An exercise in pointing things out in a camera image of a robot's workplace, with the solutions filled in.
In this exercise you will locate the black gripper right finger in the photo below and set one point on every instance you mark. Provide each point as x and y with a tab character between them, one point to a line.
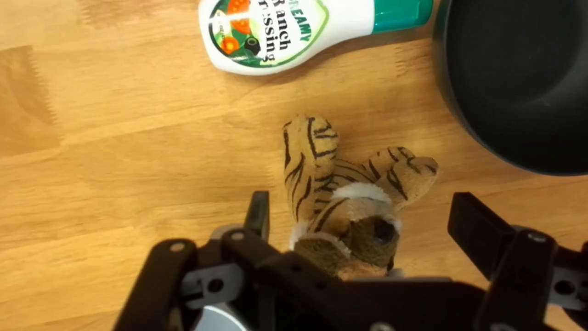
520	276

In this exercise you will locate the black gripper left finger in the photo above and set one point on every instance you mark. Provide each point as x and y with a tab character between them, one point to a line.
165	281

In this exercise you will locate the striped tiger plush toy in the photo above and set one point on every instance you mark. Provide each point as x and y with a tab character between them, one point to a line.
331	189

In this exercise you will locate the black bowl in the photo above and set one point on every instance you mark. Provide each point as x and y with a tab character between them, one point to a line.
520	79

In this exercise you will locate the white ranch dressing bottle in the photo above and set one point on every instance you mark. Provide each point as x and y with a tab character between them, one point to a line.
276	29

